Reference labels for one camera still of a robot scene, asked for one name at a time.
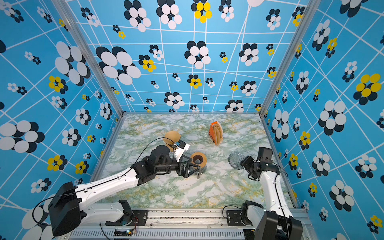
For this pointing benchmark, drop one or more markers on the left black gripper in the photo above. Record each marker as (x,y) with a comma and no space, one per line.
(186,172)

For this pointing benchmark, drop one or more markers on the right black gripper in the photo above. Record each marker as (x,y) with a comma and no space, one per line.
(246,162)

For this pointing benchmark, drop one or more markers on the clear glass dripper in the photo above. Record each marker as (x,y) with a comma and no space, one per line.
(235,160)

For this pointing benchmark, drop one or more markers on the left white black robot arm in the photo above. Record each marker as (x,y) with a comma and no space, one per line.
(67,210)

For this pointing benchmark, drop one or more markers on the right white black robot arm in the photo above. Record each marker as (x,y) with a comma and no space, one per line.
(274,221)

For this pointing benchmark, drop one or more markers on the orange coffee filter pack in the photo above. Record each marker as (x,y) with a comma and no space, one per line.
(216,133)

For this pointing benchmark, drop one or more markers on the right green circuit board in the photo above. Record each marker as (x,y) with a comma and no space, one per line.
(254,234)

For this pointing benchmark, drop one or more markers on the green circuit board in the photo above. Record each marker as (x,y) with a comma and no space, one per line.
(254,234)
(124,233)

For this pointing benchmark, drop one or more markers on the left green circuit board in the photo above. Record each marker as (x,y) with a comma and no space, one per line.
(124,233)

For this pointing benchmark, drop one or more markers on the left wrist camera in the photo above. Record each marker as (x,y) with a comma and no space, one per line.
(180,148)

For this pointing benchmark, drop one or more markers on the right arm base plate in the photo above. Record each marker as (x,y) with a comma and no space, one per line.
(234,218)

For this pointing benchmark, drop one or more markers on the aluminium front rail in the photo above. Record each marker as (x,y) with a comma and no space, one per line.
(168,224)

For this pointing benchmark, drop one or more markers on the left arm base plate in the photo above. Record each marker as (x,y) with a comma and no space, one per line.
(137,218)

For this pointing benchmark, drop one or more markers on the right aluminium corner post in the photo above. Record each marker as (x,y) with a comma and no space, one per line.
(310,11)

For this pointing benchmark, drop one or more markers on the aluminium corner post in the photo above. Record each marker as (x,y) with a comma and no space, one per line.
(310,11)
(78,36)

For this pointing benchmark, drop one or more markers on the left aluminium corner post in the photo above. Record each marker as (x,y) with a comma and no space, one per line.
(78,36)

